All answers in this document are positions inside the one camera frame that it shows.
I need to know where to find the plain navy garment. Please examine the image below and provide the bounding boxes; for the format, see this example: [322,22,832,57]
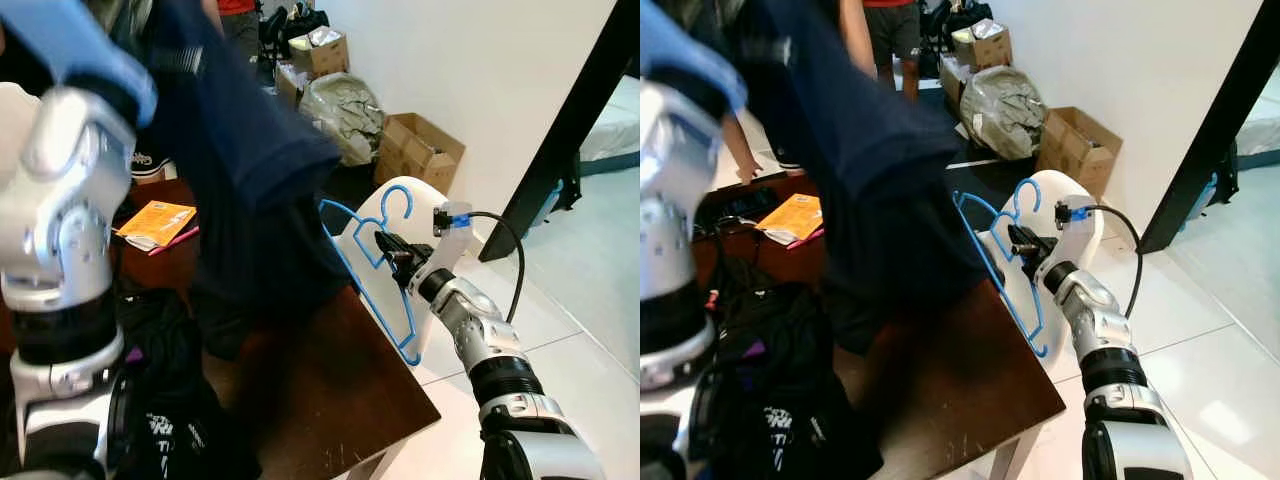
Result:
[140,0,353,363]
[745,0,991,356]

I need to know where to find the open cardboard box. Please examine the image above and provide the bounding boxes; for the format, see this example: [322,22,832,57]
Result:
[375,112,467,197]
[1035,105,1123,198]

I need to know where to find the blue plastic clothes hanger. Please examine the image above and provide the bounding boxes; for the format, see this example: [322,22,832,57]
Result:
[953,178,1049,359]
[320,183,423,366]

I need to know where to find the black bags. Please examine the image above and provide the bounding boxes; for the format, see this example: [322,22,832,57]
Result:
[920,0,991,46]
[258,5,331,61]

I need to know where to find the person in red shirt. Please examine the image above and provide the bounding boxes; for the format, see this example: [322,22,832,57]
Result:
[215,0,263,63]
[838,0,926,101]

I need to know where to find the yellow paper packet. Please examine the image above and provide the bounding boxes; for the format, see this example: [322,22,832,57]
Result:
[755,193,826,246]
[115,200,198,251]

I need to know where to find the dark door frame post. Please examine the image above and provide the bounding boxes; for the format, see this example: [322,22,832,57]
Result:
[478,0,641,263]
[1138,0,1280,253]

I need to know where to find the grey plastic bag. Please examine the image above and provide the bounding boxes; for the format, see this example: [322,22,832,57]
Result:
[960,65,1049,161]
[300,72,387,167]

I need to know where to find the cardboard box with silver packet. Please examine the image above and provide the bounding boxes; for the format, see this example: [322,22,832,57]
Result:
[950,20,1013,71]
[290,28,350,79]

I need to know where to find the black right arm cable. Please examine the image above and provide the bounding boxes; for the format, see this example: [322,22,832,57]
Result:
[465,210,526,326]
[1090,203,1146,319]

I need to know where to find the white plastic chair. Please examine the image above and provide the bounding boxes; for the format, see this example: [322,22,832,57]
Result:
[975,170,1106,381]
[335,178,473,386]

